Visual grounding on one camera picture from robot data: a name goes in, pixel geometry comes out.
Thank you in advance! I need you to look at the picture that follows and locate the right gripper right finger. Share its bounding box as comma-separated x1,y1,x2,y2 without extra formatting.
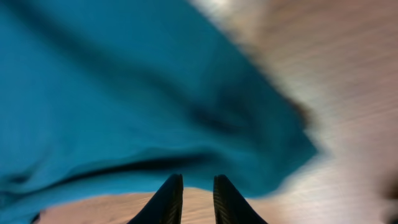
213,175,268,224

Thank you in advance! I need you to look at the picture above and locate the blue polo shirt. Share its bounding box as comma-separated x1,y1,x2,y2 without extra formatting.
1,0,317,223

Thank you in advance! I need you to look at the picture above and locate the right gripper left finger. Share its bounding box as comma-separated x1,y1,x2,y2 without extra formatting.
127,174,183,224

